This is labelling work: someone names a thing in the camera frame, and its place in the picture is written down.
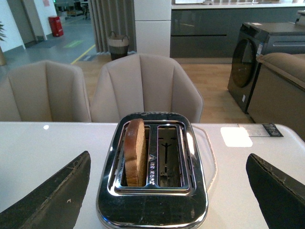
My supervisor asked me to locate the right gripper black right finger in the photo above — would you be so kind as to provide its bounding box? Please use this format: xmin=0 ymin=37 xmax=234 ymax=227
xmin=246 ymin=154 xmax=305 ymax=229

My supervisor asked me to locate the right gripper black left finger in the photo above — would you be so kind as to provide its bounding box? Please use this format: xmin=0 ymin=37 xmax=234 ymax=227
xmin=0 ymin=151 xmax=91 ymax=229

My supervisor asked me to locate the brown bread slice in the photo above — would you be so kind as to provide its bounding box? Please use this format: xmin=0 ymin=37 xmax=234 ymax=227
xmin=123 ymin=119 xmax=147 ymax=187

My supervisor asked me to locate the table label sticker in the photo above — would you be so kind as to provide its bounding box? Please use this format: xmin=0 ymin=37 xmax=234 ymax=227
xmin=238 ymin=123 xmax=283 ymax=137

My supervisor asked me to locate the chrome two-slot toaster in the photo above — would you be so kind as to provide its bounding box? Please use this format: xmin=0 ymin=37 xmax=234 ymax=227
xmin=96 ymin=112 xmax=208 ymax=229

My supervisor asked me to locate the beige sofa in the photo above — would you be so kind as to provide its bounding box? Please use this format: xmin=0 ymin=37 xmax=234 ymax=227
xmin=248 ymin=52 xmax=305 ymax=139

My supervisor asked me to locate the beige chair left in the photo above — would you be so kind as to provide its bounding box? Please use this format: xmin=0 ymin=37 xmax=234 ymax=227
xmin=0 ymin=60 xmax=91 ymax=122

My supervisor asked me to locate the beige chair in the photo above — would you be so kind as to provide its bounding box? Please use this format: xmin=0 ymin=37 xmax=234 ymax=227
xmin=0 ymin=60 xmax=91 ymax=122
xmin=90 ymin=54 xmax=203 ymax=123

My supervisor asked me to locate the beige chair right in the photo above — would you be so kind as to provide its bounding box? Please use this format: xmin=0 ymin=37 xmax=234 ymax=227
xmin=90 ymin=54 xmax=203 ymax=123

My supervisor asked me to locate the dark washing machine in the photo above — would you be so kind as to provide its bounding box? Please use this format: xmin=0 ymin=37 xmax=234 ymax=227
xmin=227 ymin=22 xmax=305 ymax=113

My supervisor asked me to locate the woven laundry basket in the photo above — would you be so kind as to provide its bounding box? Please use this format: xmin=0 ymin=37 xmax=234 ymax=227
xmin=107 ymin=31 xmax=129 ymax=60

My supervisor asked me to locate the potted plant gold pot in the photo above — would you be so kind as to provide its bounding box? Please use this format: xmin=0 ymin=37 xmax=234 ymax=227
xmin=0 ymin=21 xmax=7 ymax=67

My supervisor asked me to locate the grey kitchen counter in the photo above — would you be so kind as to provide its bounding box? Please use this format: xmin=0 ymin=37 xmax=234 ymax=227
xmin=170 ymin=3 xmax=305 ymax=58

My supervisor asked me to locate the grey pleated curtain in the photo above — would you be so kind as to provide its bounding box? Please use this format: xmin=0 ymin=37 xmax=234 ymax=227
xmin=88 ymin=0 xmax=136 ymax=53

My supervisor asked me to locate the white tall cabinet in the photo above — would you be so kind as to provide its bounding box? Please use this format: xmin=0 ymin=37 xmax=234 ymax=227
xmin=134 ymin=0 xmax=172 ymax=57

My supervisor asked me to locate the white toaster power cable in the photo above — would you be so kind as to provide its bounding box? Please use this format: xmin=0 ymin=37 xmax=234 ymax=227
xmin=192 ymin=125 xmax=218 ymax=193

